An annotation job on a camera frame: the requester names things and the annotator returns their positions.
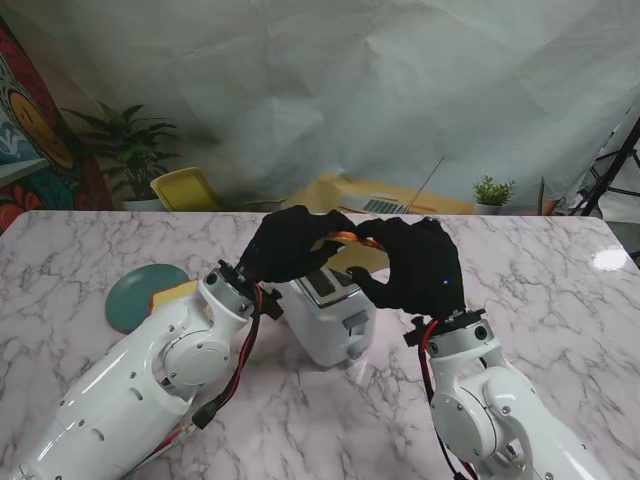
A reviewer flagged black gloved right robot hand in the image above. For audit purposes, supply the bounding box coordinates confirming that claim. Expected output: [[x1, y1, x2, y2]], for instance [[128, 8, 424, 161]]
[[347, 216, 466, 317]]

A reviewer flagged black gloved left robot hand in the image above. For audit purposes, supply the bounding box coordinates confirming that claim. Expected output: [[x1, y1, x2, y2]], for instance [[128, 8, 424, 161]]
[[238, 204, 359, 285]]

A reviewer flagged yellow toy toast slice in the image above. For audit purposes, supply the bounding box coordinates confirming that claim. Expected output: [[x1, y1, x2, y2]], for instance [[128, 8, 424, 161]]
[[312, 227, 392, 275], [151, 280, 199, 311]]

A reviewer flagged yellow table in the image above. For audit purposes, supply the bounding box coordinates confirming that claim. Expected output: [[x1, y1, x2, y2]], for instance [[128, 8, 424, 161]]
[[287, 172, 474, 217]]

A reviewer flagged open silver laptop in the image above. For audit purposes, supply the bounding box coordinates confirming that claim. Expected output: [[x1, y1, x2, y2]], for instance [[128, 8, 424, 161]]
[[337, 154, 446, 216]]

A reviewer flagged white two-slot toaster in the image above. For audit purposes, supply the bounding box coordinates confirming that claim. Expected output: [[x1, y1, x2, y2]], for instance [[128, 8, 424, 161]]
[[277, 264, 377, 368]]

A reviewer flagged small green potted plant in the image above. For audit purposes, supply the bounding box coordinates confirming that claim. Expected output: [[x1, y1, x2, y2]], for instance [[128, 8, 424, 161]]
[[472, 174, 517, 216]]

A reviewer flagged yellow plastic chair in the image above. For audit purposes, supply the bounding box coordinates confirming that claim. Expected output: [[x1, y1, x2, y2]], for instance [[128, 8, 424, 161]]
[[149, 167, 225, 212]]

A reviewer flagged teal round plate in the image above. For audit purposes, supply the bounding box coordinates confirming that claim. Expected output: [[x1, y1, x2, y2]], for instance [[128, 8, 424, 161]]
[[104, 263, 191, 334]]

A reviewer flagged white backdrop sheet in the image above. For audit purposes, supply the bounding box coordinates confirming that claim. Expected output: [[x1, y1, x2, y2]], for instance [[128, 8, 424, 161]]
[[0, 0, 640, 214]]

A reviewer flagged large leafy potted plant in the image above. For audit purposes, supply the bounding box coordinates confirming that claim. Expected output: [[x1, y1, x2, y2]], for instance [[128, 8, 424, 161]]
[[62, 102, 180, 212]]

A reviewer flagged black tripod stand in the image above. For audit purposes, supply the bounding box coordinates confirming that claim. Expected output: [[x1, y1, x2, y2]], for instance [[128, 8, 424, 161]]
[[579, 107, 640, 217]]

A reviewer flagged colourful mural banner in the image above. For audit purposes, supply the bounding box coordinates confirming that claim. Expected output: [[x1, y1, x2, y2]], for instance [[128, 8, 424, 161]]
[[0, 14, 114, 236]]

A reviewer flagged red black right arm cable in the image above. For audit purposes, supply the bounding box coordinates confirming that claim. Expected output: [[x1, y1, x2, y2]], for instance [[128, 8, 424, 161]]
[[404, 317, 481, 480]]

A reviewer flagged red black arm cable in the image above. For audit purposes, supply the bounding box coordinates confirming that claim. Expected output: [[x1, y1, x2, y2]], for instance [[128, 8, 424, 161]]
[[144, 282, 284, 461], [404, 317, 481, 480]]

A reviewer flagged red black left arm cable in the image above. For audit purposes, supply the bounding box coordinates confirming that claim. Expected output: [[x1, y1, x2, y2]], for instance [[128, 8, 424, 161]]
[[144, 282, 284, 461]]

